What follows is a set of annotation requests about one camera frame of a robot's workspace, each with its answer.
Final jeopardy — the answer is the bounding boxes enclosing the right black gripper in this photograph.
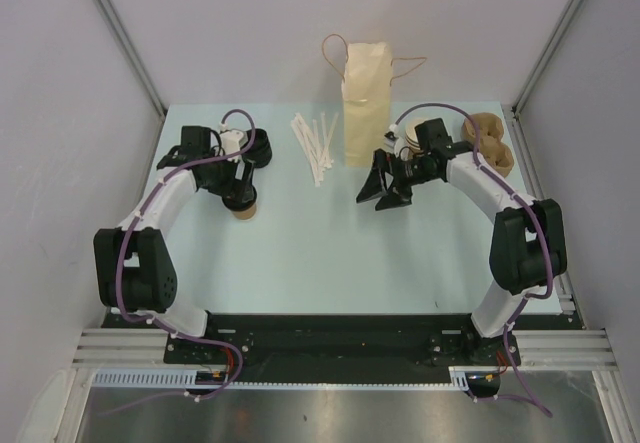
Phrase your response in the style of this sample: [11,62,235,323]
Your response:
[357,148,439,211]

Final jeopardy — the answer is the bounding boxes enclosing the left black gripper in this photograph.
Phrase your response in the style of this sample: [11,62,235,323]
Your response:
[201,149,253,202]

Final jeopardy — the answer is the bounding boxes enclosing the brown paper coffee cup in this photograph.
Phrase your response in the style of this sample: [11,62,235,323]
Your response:
[233,203,257,221]

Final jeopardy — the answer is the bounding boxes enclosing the tan paper bag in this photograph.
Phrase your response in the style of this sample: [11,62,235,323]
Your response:
[321,33,429,169]

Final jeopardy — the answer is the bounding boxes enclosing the black plastic cup lid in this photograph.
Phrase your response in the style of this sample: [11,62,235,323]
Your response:
[222,186,257,212]

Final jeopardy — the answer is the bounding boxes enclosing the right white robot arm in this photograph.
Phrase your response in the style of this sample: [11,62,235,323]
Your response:
[356,119,567,364]

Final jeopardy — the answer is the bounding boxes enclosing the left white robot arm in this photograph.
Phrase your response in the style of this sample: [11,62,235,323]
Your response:
[93,125,272,363]

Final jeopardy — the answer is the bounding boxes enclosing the stack of black lids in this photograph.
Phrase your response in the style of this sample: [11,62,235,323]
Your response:
[242,128,273,169]

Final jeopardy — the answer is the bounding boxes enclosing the stack of paper cups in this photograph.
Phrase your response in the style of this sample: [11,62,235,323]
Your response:
[394,118,425,160]

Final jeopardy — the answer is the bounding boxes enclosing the pile of white straws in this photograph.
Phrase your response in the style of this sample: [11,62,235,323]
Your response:
[290,112,339,187]

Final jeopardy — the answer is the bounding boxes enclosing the brown pulp cup carriers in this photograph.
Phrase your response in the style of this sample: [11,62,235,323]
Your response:
[471,112,515,178]

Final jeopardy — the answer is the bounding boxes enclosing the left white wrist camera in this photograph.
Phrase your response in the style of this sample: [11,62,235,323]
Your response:
[219,123,248,163]

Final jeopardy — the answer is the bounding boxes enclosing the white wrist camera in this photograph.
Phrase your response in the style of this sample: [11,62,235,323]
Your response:
[384,123,405,156]
[219,123,248,163]

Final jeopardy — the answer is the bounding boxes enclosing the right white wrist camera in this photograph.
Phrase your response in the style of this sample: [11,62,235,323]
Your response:
[384,123,405,156]

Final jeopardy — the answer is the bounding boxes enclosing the white cable duct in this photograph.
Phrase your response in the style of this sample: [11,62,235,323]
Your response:
[92,367,499,393]

